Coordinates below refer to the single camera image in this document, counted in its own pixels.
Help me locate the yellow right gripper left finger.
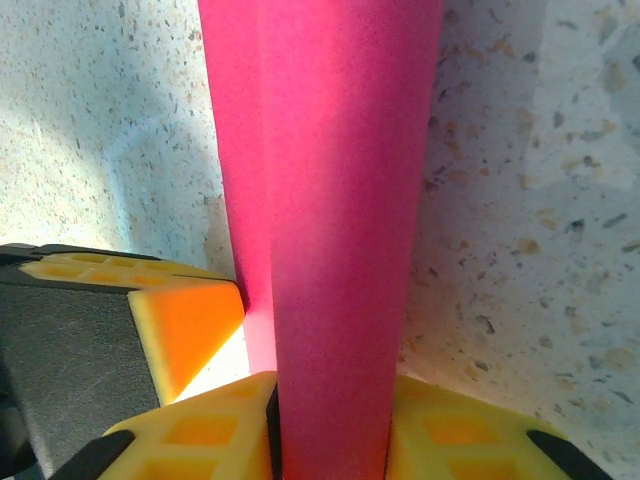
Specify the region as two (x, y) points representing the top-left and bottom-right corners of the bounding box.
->
(49, 371), (280, 480)

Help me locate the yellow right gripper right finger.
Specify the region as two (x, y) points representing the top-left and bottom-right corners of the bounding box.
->
(387, 373), (615, 480)

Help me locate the pink paper sheet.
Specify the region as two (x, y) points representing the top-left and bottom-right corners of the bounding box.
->
(197, 0), (446, 480)

